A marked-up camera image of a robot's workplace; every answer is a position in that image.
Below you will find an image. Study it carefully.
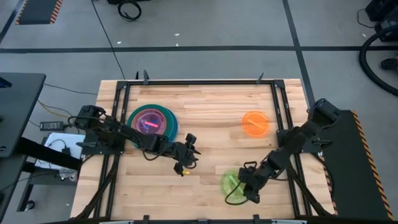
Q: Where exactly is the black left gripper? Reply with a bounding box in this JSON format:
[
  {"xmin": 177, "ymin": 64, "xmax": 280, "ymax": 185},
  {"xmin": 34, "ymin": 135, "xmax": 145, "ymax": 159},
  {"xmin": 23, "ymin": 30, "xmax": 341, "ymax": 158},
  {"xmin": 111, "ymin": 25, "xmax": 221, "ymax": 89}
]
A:
[{"xmin": 167, "ymin": 142, "xmax": 202, "ymax": 177}]

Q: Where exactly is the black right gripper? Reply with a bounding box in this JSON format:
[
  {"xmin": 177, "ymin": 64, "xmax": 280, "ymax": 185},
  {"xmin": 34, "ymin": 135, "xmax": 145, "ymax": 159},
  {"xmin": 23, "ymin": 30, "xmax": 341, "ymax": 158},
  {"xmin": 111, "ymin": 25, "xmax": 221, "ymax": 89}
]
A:
[{"xmin": 238, "ymin": 167, "xmax": 269, "ymax": 205}]

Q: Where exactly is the green transparent plate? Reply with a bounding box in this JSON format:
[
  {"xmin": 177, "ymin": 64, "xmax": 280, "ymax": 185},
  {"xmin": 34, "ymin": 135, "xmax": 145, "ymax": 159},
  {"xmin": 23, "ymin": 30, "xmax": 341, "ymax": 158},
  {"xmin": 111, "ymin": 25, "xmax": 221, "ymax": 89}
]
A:
[{"xmin": 220, "ymin": 168, "xmax": 249, "ymax": 205}]

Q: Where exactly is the salmon pink plastic plate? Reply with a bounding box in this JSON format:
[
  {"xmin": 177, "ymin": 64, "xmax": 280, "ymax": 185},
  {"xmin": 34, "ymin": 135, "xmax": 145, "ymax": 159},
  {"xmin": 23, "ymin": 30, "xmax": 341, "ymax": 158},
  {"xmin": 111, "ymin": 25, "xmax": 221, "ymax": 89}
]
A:
[{"xmin": 131, "ymin": 108, "xmax": 168, "ymax": 136}]

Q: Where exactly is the large teal plastic plate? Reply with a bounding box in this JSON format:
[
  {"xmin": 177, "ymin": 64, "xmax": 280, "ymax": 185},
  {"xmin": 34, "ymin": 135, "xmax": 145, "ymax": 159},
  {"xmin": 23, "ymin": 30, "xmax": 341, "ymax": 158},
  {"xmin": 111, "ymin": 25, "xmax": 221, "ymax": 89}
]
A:
[{"xmin": 126, "ymin": 103, "xmax": 175, "ymax": 147}]

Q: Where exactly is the blue plastic plate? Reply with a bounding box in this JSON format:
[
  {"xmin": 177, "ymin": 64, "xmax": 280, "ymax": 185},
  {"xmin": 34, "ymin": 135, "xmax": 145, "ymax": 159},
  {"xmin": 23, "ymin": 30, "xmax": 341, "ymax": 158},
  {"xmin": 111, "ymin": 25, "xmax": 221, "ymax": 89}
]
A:
[{"xmin": 167, "ymin": 108, "xmax": 179, "ymax": 141}]

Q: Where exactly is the neon orange transparent plate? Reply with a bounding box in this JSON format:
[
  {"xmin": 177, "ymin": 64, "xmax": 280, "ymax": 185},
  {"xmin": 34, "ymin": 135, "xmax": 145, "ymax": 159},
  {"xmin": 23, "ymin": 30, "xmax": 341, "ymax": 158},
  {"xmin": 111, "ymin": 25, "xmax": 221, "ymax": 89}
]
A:
[{"xmin": 241, "ymin": 110, "xmax": 271, "ymax": 139}]

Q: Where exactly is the black hazard striped platform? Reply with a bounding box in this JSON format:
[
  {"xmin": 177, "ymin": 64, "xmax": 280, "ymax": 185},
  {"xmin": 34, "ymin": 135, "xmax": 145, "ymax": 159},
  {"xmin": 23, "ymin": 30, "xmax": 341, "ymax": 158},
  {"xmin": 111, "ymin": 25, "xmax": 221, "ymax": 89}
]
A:
[{"xmin": 317, "ymin": 108, "xmax": 396, "ymax": 222}]

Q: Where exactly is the white box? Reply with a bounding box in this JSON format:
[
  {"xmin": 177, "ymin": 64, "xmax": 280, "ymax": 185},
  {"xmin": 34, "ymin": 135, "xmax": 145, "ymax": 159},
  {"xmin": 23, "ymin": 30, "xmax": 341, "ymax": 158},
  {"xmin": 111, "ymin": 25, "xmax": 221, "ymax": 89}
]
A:
[{"xmin": 35, "ymin": 132, "xmax": 87, "ymax": 171}]

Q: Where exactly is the black power adapter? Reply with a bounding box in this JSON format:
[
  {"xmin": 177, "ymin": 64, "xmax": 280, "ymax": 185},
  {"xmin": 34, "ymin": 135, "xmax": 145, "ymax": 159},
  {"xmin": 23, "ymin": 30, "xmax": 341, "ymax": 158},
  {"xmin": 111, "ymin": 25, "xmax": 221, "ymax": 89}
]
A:
[{"xmin": 39, "ymin": 121, "xmax": 65, "ymax": 132}]

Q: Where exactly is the black desk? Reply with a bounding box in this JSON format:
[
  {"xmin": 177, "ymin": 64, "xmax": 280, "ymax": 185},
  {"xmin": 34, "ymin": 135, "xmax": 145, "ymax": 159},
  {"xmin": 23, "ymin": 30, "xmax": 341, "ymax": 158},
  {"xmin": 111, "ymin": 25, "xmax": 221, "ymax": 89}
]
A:
[{"xmin": 0, "ymin": 72, "xmax": 83, "ymax": 215}]

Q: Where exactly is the red and black tool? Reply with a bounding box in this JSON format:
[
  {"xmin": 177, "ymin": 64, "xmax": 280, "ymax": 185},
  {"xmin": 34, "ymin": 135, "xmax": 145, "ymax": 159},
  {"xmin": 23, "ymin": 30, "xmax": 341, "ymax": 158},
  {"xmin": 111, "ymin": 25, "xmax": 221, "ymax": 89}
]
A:
[{"xmin": 380, "ymin": 57, "xmax": 398, "ymax": 71}]

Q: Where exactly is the black hazard striped mat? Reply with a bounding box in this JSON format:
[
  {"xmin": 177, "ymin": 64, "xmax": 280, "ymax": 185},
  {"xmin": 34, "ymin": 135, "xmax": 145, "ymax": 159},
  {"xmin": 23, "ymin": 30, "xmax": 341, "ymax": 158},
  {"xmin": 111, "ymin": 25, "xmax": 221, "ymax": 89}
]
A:
[{"xmin": 14, "ymin": 0, "xmax": 63, "ymax": 26}]

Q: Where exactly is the black floor equipment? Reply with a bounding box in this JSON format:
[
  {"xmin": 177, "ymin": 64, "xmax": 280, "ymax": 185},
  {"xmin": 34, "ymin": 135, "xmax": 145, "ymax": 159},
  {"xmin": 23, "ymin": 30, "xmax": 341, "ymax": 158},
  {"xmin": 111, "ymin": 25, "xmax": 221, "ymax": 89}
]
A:
[{"xmin": 364, "ymin": 0, "xmax": 398, "ymax": 43}]

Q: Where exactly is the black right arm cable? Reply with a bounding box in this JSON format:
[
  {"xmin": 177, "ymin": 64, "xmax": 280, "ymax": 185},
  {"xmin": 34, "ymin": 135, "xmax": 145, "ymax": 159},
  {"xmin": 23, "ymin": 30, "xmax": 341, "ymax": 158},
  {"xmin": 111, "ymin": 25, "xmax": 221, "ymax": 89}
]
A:
[{"xmin": 224, "ymin": 179, "xmax": 250, "ymax": 207}]

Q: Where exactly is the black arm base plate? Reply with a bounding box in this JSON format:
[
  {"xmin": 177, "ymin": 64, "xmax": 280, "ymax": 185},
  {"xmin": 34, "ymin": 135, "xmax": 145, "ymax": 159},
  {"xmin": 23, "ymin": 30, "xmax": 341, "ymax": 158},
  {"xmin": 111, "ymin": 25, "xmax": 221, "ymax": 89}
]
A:
[
  {"xmin": 76, "ymin": 133, "xmax": 126, "ymax": 156},
  {"xmin": 275, "ymin": 128, "xmax": 334, "ymax": 155}
]

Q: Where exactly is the black aluminium table frame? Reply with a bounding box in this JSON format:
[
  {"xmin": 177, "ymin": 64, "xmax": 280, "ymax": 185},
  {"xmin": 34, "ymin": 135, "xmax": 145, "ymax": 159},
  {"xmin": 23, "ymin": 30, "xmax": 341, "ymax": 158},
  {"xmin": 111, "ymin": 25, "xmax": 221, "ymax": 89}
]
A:
[{"xmin": 74, "ymin": 78, "xmax": 336, "ymax": 224}]

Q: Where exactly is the thin black floor cable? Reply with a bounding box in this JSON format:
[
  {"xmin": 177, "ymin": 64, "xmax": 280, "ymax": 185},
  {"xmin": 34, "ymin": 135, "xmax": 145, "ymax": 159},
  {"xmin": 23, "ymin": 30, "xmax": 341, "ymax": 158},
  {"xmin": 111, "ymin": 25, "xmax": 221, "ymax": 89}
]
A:
[{"xmin": 42, "ymin": 82, "xmax": 99, "ymax": 96}]

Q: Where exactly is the long black floor cable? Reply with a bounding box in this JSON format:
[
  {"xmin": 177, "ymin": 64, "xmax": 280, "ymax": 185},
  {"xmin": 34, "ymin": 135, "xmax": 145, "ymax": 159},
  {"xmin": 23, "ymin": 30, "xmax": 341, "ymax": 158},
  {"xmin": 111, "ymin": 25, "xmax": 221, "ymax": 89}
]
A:
[{"xmin": 91, "ymin": 0, "xmax": 126, "ymax": 80}]

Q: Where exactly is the yellow floor cable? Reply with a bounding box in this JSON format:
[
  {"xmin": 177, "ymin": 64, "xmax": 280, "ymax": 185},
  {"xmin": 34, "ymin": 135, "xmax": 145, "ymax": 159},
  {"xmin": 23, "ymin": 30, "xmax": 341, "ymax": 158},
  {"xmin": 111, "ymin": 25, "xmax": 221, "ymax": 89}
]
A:
[{"xmin": 36, "ymin": 99, "xmax": 74, "ymax": 119}]

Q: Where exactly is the coiled black cable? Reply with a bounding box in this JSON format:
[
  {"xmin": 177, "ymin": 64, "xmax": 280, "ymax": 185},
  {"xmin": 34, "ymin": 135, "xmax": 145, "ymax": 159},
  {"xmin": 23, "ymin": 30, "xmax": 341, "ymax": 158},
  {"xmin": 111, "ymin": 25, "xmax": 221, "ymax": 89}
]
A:
[{"xmin": 117, "ymin": 0, "xmax": 142, "ymax": 22}]

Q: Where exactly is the thick black hose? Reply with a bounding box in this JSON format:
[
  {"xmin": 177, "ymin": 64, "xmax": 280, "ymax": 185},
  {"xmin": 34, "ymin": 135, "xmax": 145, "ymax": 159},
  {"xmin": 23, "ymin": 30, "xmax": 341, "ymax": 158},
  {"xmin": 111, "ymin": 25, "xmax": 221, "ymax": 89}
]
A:
[{"xmin": 358, "ymin": 24, "xmax": 398, "ymax": 98}]

